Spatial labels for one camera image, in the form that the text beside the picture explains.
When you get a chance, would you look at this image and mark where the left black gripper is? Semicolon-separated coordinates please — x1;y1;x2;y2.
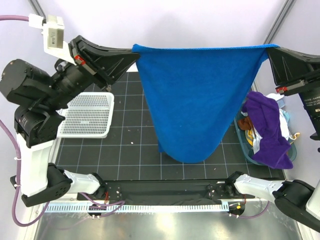
40;35;139;112

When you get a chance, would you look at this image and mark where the blue towel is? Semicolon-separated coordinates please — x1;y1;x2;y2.
132;44;275;164

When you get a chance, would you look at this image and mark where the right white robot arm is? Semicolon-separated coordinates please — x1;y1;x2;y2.
225;47;320;232

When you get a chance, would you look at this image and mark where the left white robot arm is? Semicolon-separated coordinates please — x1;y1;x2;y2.
0;36;140;207

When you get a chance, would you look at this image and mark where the purple towel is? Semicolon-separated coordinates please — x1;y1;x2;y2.
241;91;295;170

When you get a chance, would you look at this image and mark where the white cloth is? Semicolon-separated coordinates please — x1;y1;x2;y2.
252;93;300;154

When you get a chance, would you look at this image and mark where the white perforated plastic basket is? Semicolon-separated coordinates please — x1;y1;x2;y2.
57;92;115;139

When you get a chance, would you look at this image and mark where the brown cloth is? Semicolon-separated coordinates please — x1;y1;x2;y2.
237;116;253;131

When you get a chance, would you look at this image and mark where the yellow patterned cloth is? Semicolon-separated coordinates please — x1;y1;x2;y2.
244;129;255;147

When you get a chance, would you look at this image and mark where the teal translucent laundry basket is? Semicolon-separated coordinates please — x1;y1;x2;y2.
233;111;297;169

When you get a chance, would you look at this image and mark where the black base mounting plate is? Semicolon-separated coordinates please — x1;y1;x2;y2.
87;179;253;206

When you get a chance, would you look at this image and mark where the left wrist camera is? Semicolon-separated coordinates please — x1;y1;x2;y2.
28;13;75;64

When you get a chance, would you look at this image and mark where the slotted white cable duct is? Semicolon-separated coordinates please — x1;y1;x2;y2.
45;202;229;214

